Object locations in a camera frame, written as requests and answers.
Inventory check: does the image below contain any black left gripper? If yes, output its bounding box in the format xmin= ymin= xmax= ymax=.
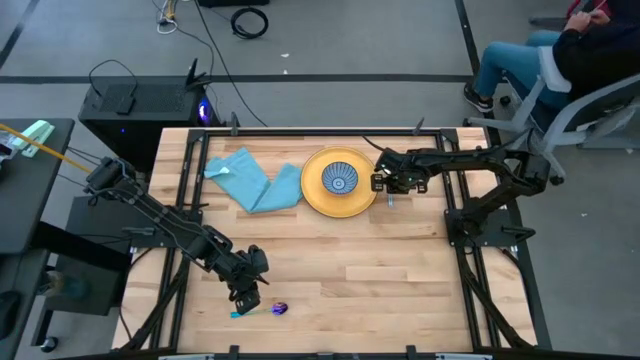
xmin=227 ymin=244 xmax=271 ymax=316

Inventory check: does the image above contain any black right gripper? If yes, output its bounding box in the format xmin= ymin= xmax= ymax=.
xmin=370 ymin=162 xmax=429 ymax=195

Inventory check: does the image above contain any iridescent spoon teal handle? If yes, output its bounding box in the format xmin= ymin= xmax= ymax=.
xmin=229 ymin=301 xmax=290 ymax=320

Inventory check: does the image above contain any red patterned bowl blue inside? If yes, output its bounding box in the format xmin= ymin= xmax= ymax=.
xmin=320 ymin=160 xmax=360 ymax=196

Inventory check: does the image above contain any round yellow plate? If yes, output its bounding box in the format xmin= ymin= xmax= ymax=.
xmin=300 ymin=145 xmax=379 ymax=220

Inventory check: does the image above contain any teal cloth napkin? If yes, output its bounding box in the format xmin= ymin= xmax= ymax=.
xmin=203 ymin=146 xmax=305 ymax=215

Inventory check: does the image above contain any black rolling cart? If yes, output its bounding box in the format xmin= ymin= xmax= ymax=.
xmin=32 ymin=195 xmax=134 ymax=351

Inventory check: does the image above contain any grey office chair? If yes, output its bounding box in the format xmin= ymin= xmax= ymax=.
xmin=467 ymin=47 xmax=640 ymax=186

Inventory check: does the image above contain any black computer tower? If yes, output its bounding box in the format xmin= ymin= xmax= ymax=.
xmin=78 ymin=58 xmax=221 ymax=174

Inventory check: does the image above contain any person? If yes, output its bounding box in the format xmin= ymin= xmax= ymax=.
xmin=463 ymin=0 xmax=640 ymax=114

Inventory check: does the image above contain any black side table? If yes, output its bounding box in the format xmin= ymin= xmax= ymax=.
xmin=0 ymin=118 xmax=76 ymax=256

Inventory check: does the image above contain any mint green stapler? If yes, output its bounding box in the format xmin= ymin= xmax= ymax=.
xmin=10 ymin=119 xmax=56 ymax=159

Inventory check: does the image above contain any black aluminium table frame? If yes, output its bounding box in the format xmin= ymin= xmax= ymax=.
xmin=114 ymin=127 xmax=554 ymax=351

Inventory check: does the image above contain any coiled black cable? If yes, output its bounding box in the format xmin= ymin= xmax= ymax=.
xmin=230 ymin=6 xmax=270 ymax=40

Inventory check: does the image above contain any yellow cable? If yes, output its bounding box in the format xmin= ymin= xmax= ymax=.
xmin=0 ymin=123 xmax=95 ymax=175

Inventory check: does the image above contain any white cable bundle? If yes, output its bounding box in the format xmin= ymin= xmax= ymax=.
xmin=155 ymin=0 xmax=180 ymax=35

